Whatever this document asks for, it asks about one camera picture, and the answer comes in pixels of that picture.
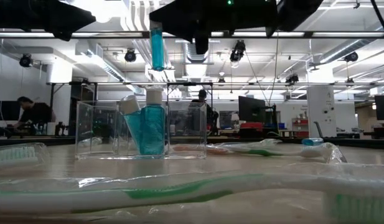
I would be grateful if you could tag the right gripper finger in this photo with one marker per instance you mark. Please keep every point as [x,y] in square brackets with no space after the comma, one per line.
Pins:
[202,43]
[191,18]

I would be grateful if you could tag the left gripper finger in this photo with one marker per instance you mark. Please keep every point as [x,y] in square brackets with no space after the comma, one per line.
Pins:
[64,17]
[63,35]

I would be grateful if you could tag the red storage shelf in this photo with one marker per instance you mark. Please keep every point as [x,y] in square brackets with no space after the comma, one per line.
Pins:
[300,127]

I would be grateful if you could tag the clear acrylic organizer box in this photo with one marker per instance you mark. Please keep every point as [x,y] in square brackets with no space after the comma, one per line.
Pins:
[95,130]

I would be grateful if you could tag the slanted silver ventilation duct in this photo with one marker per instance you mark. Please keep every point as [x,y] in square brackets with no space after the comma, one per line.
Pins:
[350,49]

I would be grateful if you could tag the black aluminium table frame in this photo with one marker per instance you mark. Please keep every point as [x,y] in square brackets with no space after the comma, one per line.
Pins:
[350,142]

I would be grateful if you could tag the white square pillar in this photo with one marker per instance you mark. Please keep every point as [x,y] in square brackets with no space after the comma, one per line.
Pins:
[320,102]

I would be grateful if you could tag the round silver ventilation duct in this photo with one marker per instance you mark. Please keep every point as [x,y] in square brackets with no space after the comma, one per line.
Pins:
[187,49]

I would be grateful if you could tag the orange toothbrush in clear wrap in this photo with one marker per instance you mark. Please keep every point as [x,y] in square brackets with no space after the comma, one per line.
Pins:
[218,150]

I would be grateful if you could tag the black hanging spotlight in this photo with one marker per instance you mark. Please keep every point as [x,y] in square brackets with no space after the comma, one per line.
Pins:
[130,56]
[238,51]
[25,60]
[292,79]
[352,57]

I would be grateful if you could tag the black computer monitor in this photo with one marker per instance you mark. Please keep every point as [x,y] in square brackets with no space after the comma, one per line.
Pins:
[383,107]
[6,110]
[251,109]

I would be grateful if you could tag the overhead bar with light strips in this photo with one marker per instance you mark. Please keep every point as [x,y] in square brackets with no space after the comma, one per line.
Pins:
[335,35]

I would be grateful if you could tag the person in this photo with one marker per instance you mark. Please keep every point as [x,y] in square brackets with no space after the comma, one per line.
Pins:
[202,95]
[36,113]

